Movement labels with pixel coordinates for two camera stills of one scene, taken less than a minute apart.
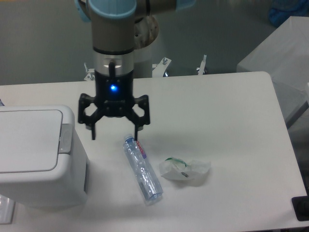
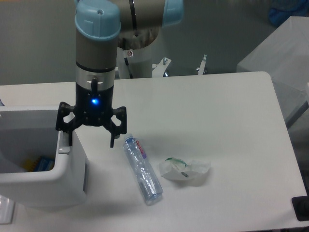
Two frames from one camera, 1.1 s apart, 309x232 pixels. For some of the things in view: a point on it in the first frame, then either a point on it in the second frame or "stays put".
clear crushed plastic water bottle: [142, 168] stays put
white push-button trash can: [43, 164] stays put
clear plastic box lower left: [7, 206] stays put
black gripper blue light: [114, 94] to [94, 108]
